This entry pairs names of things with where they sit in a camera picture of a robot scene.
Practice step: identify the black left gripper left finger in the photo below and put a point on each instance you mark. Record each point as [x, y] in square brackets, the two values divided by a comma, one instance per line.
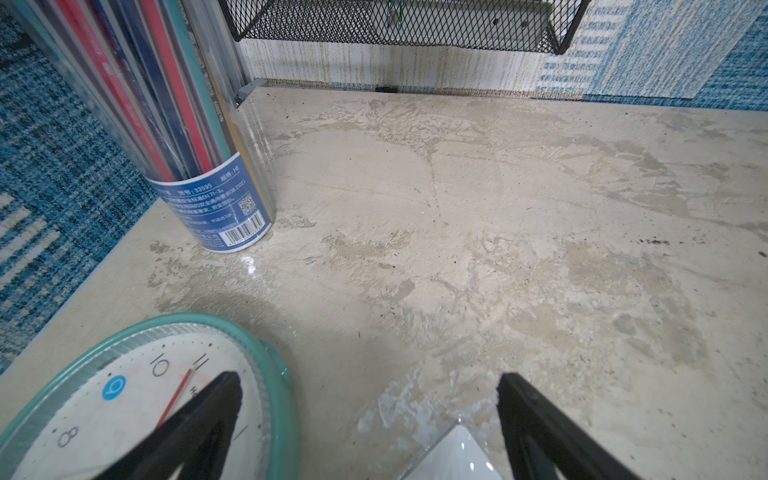
[193, 443]

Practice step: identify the black wire shelf rack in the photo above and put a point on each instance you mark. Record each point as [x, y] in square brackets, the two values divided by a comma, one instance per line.
[493, 25]

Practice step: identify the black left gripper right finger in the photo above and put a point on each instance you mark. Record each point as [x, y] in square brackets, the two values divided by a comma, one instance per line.
[543, 443]

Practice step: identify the ruler set white package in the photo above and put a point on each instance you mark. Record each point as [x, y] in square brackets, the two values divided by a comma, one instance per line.
[455, 455]

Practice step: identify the green round wall clock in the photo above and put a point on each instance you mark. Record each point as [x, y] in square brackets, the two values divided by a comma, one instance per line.
[115, 395]

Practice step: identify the blue lid pencil tube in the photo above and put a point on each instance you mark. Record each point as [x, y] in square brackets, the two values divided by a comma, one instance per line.
[150, 73]

